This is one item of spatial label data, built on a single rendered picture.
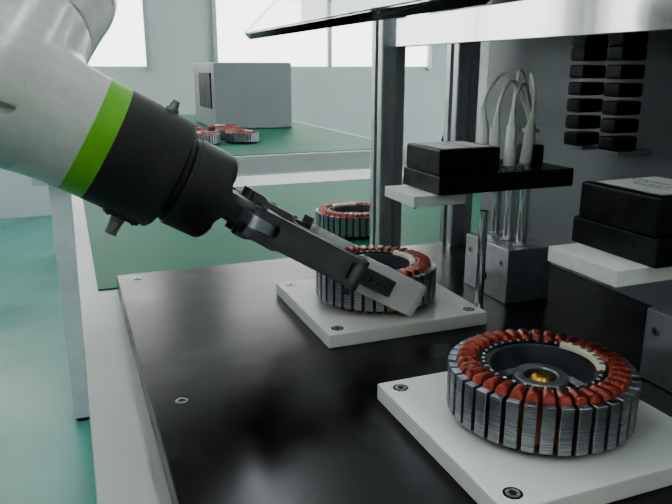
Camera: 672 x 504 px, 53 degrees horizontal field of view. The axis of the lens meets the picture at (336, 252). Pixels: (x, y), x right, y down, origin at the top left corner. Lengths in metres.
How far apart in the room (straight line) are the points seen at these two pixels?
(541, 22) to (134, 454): 0.43
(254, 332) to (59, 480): 1.36
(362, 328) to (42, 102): 0.29
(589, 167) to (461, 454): 0.43
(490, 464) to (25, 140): 0.36
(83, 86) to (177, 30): 4.59
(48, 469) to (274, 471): 1.58
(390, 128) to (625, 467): 0.52
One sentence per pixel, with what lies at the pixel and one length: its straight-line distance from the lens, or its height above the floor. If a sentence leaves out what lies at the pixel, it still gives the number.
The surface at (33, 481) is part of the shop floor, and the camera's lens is 1.93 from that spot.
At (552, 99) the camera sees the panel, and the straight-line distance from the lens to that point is 0.81.
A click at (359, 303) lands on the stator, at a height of 0.79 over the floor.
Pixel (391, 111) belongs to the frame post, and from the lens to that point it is 0.82.
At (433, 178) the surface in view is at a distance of 0.61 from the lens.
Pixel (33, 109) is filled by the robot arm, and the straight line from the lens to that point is 0.50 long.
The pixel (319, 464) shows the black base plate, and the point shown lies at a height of 0.77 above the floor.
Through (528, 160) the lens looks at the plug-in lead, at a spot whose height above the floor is 0.90.
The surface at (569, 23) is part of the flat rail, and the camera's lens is 0.55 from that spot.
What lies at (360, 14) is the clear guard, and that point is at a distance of 0.25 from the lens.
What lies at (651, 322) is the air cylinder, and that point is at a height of 0.81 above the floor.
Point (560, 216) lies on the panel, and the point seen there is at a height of 0.83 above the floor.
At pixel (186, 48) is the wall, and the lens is 5.10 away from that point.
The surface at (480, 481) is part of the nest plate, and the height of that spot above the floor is 0.78.
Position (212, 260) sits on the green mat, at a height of 0.75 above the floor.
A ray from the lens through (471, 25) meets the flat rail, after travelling 0.66.
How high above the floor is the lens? 0.99
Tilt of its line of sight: 15 degrees down
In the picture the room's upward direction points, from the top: straight up
